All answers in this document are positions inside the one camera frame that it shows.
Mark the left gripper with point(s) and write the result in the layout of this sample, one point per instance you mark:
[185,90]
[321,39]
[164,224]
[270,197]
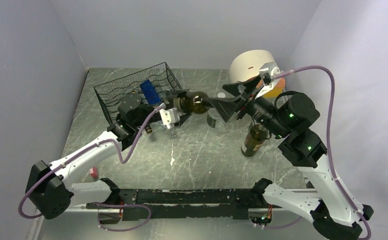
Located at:
[182,118]

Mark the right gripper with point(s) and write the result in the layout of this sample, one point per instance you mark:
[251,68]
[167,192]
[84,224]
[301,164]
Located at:
[248,90]

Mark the dark green wine bottle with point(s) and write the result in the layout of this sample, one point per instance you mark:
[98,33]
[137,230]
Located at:
[187,102]

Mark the olive green wine bottle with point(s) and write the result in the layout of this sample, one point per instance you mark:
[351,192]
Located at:
[255,138]

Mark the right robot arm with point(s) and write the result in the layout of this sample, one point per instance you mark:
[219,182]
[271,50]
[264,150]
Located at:
[334,214]

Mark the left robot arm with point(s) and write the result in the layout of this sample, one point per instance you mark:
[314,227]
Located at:
[53,187]

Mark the round clear flask silver cap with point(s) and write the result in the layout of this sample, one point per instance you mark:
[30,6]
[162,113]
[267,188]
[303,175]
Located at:
[214,119]

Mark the cream round bread box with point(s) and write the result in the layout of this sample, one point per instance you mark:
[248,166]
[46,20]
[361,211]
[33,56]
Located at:
[247,66]

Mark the pink eraser block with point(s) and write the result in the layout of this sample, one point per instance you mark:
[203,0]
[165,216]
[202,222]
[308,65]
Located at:
[93,172]

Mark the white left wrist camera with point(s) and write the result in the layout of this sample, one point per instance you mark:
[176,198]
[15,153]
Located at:
[169,117]

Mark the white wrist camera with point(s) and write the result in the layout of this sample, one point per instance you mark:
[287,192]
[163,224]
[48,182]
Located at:
[169,117]
[269,76]

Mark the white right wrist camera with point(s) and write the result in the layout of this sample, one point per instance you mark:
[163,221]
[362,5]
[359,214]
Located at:
[269,76]

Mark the black wire wine rack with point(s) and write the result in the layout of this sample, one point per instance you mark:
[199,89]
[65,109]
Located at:
[111,93]

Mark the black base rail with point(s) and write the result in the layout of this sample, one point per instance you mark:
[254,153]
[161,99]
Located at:
[139,204]

